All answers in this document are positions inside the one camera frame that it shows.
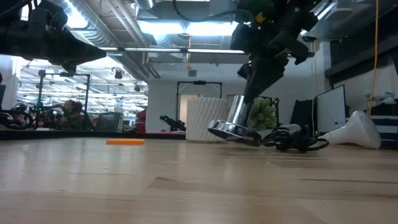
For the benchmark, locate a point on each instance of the white screen monitor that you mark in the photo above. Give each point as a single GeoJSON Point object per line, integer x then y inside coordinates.
{"type": "Point", "coordinates": [331, 109]}

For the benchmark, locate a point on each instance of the black aluminium table frame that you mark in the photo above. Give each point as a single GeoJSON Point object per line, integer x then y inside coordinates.
{"type": "Point", "coordinates": [62, 134]}

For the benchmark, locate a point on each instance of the person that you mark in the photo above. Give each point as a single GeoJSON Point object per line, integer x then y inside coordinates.
{"type": "Point", "coordinates": [73, 115]}

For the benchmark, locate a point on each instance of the orange sticky note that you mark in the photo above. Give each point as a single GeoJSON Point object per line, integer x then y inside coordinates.
{"type": "Point", "coordinates": [124, 142]}

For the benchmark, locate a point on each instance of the black doorway frame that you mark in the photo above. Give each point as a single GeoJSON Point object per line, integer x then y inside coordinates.
{"type": "Point", "coordinates": [199, 82]}

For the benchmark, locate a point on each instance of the black mesh chair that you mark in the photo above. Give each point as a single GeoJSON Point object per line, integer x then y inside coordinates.
{"type": "Point", "coordinates": [107, 122]}

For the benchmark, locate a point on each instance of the white textured pen cup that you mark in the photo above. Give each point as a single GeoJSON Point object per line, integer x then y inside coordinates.
{"type": "Point", "coordinates": [205, 118]}

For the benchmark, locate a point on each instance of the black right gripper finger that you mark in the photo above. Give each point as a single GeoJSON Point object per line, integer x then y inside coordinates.
{"type": "Point", "coordinates": [245, 71]}
{"type": "Point", "coordinates": [264, 77]}

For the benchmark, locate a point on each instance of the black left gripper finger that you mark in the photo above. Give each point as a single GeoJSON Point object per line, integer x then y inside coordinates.
{"type": "Point", "coordinates": [71, 51]}
{"type": "Point", "coordinates": [69, 70]}

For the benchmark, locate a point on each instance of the green artificial plant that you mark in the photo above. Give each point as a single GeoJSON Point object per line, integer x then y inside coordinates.
{"type": "Point", "coordinates": [264, 115]}

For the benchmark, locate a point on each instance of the black office chair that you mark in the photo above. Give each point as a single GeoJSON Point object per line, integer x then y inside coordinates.
{"type": "Point", "coordinates": [301, 116]}

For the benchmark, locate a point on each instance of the blue white striped box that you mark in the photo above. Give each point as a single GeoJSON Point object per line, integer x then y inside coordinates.
{"type": "Point", "coordinates": [385, 127]}

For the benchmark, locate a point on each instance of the grey rectangular block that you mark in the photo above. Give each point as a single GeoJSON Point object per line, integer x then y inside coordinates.
{"type": "Point", "coordinates": [290, 127]}

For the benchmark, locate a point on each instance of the red object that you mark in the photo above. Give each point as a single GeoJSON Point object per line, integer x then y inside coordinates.
{"type": "Point", "coordinates": [141, 121]}

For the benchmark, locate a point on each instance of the LED light bar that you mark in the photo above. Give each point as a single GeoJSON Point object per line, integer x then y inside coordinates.
{"type": "Point", "coordinates": [155, 49]}

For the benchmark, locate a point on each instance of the black background robot arm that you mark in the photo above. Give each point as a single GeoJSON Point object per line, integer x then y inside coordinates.
{"type": "Point", "coordinates": [174, 124]}

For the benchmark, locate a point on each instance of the white reflector lightbulb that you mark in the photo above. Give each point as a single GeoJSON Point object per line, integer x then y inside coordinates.
{"type": "Point", "coordinates": [357, 129]}

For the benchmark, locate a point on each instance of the chrome lamp socket base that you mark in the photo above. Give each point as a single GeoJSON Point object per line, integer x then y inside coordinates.
{"type": "Point", "coordinates": [237, 123]}

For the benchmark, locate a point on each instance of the black camera rig frame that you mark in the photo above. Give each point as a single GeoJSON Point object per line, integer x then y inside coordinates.
{"type": "Point", "coordinates": [87, 99]}

